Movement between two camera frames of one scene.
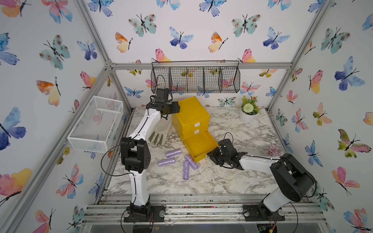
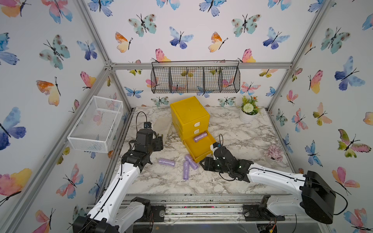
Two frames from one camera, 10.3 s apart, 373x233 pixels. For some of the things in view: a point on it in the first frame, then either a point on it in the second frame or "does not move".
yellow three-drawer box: [192, 124] does not move
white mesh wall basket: [96, 124] does not move
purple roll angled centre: [192, 162] does not move
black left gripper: [176, 108] → [158, 143]
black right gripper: [211, 155] → [208, 162]
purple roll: [173, 153] → [197, 138]
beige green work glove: [159, 135] does not move
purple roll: [186, 170] does not move
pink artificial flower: [274, 150] does not move
